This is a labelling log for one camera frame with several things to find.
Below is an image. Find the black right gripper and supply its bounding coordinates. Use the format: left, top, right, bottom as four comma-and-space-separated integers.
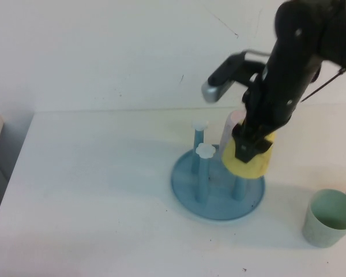
232, 72, 303, 163

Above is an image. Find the yellow plastic cup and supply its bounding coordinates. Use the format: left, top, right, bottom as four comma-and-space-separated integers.
221, 131, 278, 180

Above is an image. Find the pink plastic cup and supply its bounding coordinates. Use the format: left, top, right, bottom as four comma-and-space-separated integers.
223, 109, 249, 151

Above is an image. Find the green plastic cup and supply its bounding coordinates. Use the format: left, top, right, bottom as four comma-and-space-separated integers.
302, 188, 346, 249

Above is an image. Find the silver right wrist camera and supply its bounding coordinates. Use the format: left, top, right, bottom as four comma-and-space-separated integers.
201, 79, 235, 104

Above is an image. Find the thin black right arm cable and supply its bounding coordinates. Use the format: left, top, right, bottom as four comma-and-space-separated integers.
301, 68, 344, 103

